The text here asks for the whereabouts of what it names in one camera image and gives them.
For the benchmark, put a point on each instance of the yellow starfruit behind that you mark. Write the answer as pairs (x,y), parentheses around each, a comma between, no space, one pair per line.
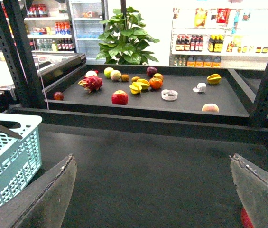
(143,83)

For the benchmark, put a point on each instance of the pink dragon fruit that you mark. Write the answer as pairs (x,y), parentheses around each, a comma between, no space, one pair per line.
(91,83)

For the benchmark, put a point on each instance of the green apple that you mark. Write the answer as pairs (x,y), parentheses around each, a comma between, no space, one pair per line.
(107,72)

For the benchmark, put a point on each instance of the red fruit at bottom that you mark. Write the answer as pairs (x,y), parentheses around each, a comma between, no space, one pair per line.
(245,220)

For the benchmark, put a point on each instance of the pale round melon fruit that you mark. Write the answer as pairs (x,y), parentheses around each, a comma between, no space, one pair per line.
(115,75)

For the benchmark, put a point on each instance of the red apple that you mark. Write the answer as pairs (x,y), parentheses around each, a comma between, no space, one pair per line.
(120,97)

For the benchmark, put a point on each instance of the yellow green starfruit right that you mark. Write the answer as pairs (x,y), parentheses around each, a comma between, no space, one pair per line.
(214,79)

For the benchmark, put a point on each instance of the brown kiwi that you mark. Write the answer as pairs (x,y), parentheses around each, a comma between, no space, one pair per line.
(134,79)
(125,77)

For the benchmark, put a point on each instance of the black display tray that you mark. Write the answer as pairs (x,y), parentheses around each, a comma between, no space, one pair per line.
(232,95)

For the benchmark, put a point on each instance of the white paper roll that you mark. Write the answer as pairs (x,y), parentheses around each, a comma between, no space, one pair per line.
(200,88)

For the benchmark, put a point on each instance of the white store shelf right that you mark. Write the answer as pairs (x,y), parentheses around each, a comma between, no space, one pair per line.
(220,33)

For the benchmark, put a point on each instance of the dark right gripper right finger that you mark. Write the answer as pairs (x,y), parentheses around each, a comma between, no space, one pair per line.
(251,183)

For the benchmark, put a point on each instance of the green potted plant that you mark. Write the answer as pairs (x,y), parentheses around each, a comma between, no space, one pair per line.
(124,39)

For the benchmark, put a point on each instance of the black perforated shelf post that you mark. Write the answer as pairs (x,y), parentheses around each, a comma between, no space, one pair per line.
(15,46)

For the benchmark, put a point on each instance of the glass door refrigerator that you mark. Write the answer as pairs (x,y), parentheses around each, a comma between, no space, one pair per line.
(86,19)

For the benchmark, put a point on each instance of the red green mango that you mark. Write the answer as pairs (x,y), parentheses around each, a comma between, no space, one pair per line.
(159,76)

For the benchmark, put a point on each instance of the pale peach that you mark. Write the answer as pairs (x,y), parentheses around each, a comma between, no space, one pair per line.
(210,107)

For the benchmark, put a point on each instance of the small red plum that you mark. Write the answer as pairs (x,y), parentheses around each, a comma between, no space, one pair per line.
(58,96)

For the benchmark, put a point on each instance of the yellow starfruit front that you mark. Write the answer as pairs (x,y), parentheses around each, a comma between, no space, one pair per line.
(135,88)

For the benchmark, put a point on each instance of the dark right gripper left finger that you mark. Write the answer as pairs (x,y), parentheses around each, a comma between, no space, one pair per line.
(44,202)

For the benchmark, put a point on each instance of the light blue plastic basket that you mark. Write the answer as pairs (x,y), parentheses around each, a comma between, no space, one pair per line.
(20,156)

